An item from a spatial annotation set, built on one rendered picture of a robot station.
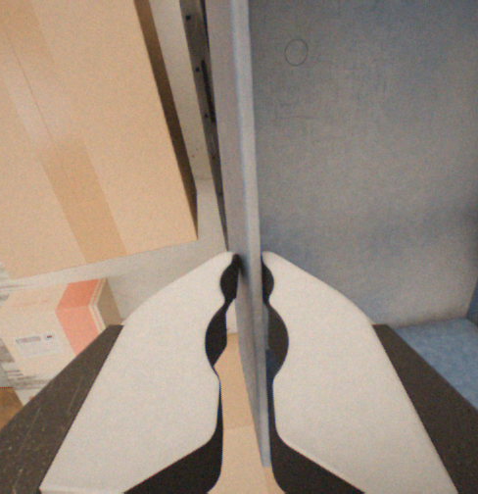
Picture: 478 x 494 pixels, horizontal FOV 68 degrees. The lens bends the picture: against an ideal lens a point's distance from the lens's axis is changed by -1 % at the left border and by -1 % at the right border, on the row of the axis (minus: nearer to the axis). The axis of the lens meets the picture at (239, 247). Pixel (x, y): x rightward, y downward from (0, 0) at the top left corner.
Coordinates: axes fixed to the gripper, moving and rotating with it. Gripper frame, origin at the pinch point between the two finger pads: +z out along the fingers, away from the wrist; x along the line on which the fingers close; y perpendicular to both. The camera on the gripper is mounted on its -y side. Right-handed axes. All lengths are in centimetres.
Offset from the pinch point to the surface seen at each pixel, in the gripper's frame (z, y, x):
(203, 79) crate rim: 18.7, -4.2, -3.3
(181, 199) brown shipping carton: 25.2, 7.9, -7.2
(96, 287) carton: 36, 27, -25
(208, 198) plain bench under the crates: 41.4, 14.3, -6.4
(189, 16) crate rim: 18.7, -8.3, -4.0
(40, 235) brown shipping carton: 23.1, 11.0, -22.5
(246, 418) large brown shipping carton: 23.5, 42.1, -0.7
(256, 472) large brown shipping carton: 22, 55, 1
